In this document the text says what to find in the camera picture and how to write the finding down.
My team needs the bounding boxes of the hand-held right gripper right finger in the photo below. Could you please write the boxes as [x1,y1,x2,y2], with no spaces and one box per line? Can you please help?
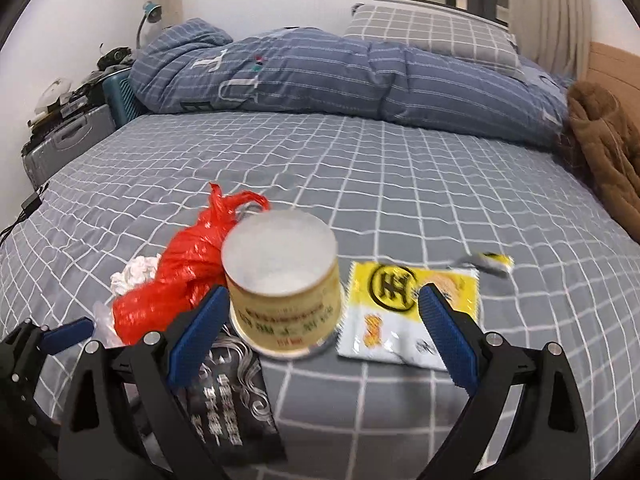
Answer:
[417,282,591,480]

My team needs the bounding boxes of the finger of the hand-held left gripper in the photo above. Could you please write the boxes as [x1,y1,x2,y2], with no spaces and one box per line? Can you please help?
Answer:
[39,318,96,357]
[0,322,52,361]

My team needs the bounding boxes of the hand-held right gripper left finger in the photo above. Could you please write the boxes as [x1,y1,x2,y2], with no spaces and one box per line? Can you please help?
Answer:
[57,285,230,480]

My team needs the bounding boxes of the small torn foil wrapper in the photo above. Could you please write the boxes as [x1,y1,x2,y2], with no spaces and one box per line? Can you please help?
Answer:
[450,251,516,277]

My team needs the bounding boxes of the yellow yogurt cup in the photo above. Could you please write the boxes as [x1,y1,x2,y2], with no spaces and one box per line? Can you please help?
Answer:
[221,209,343,359]

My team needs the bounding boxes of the clear red printed plastic bag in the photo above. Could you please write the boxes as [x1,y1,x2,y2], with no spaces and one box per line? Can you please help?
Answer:
[92,302,126,351]

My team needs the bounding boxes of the yellow snack wrapper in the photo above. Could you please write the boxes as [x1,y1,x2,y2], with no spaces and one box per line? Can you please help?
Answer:
[337,260,481,372]

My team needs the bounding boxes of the white crumpled tissue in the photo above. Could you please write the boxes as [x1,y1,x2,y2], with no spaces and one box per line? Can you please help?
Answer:
[110,254,163,296]

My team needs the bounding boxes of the black printed packet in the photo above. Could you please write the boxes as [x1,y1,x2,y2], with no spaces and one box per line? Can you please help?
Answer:
[172,327,286,471]

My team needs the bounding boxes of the grey checked bed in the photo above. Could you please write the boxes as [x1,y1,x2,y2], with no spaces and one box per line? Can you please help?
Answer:
[0,110,640,480]

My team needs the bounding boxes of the grey suitcase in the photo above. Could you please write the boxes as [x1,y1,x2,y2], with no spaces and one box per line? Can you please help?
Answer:
[21,102,118,188]

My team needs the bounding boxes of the brown quilted jacket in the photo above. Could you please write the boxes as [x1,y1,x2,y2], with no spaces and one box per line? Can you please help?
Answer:
[560,82,640,241]

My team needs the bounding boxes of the teal suitcase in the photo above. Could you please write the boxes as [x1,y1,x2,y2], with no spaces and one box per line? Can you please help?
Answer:
[102,72,141,128]

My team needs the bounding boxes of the white round object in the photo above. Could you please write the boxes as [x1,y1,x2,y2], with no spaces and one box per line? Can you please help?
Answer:
[30,77,73,121]

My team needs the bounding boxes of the blue striped duvet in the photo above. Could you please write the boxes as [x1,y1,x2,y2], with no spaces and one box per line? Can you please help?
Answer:
[129,17,571,148]

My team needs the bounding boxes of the dark clutter pile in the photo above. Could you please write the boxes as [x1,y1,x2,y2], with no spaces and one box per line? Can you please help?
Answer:
[95,45,136,73]

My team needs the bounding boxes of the grey checked pillow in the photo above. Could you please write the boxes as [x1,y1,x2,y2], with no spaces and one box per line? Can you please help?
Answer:
[342,4,526,81]

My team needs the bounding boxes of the wooden headboard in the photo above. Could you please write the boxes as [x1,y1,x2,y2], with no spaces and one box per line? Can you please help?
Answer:
[582,40,640,96]

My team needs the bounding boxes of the blue desk lamp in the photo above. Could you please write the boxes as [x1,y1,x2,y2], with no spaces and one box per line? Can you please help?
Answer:
[135,1,163,51]

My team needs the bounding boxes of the wide beige curtain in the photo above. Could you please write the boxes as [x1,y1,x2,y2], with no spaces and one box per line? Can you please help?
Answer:
[505,0,593,81]

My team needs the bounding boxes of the black charger with cable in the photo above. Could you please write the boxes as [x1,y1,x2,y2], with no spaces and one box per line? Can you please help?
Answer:
[0,185,48,246]

